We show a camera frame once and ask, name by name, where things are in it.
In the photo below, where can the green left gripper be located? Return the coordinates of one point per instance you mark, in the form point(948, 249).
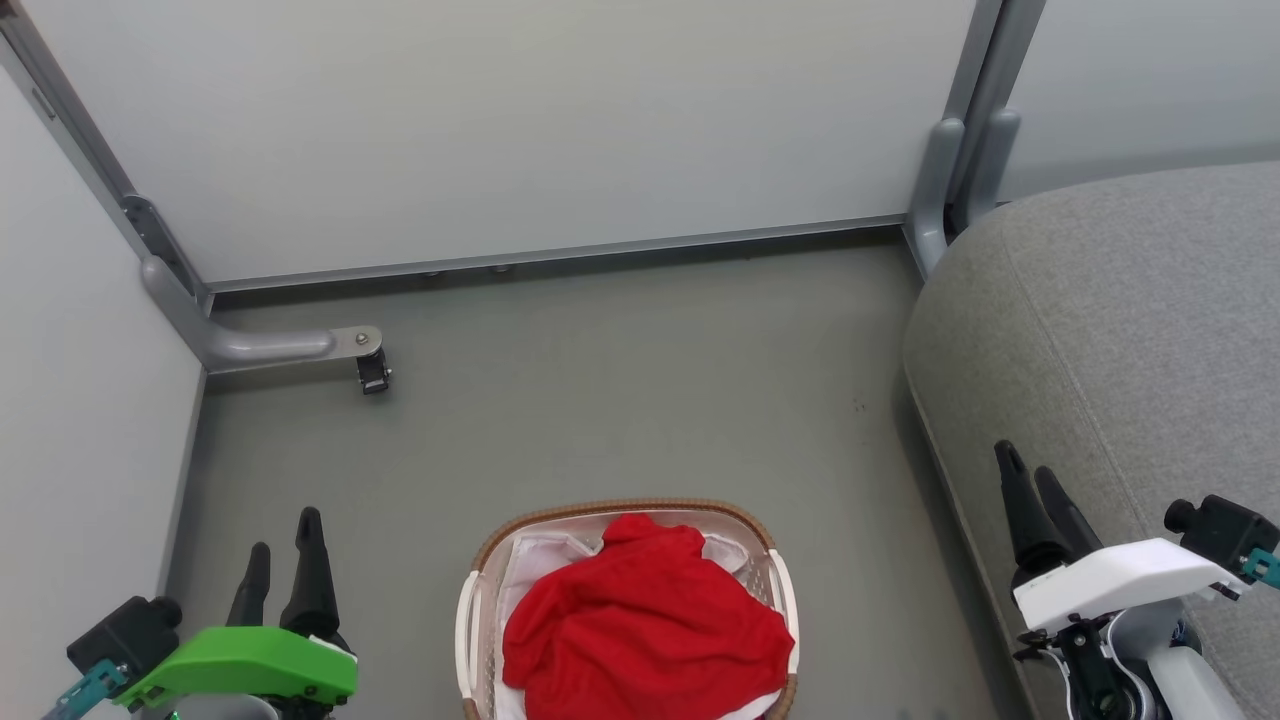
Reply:
point(250, 665)

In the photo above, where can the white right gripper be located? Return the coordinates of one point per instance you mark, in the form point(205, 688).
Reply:
point(1120, 580)

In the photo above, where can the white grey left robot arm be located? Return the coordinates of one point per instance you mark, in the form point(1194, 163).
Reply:
point(225, 708)

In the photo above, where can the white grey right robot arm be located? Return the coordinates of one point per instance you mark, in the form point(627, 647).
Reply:
point(1150, 670)

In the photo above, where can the grey fabric sofa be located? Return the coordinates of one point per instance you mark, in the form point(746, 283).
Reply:
point(1120, 380)

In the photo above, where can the red cloth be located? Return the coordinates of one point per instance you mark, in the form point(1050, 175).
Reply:
point(640, 630)

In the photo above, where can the white laundry basket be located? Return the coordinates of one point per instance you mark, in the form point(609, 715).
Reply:
point(480, 620)

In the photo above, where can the grey partition foot with caster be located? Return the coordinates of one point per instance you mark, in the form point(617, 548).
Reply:
point(265, 345)

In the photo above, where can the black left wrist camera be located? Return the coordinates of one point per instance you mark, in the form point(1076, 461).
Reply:
point(125, 638)

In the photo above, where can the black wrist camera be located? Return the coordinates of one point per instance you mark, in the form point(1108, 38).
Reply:
point(125, 638)
point(1222, 532)

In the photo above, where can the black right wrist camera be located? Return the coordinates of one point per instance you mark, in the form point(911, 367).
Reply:
point(1222, 532)

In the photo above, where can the grey partition post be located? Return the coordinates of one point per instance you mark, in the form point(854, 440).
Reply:
point(960, 150)

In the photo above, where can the grey partition corner frame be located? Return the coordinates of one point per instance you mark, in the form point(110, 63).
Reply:
point(100, 160)

